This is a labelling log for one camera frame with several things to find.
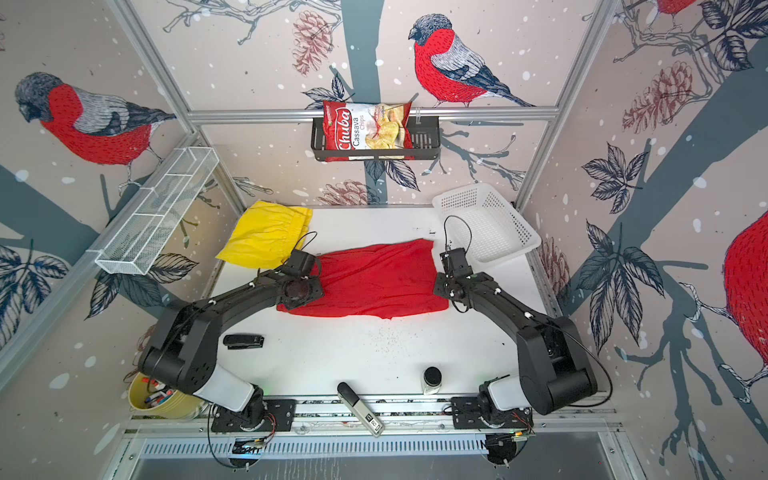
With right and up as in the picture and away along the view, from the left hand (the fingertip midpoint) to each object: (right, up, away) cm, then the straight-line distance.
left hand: (317, 290), depth 92 cm
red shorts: (+18, +2, +7) cm, 20 cm away
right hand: (+38, +1, -1) cm, 38 cm away
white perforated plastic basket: (+60, +21, +22) cm, 68 cm away
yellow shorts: (-24, +18, +18) cm, 34 cm away
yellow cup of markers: (-32, -21, -23) cm, 45 cm away
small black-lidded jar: (+33, -18, -21) cm, 43 cm away
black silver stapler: (+18, -27, -22) cm, 39 cm away
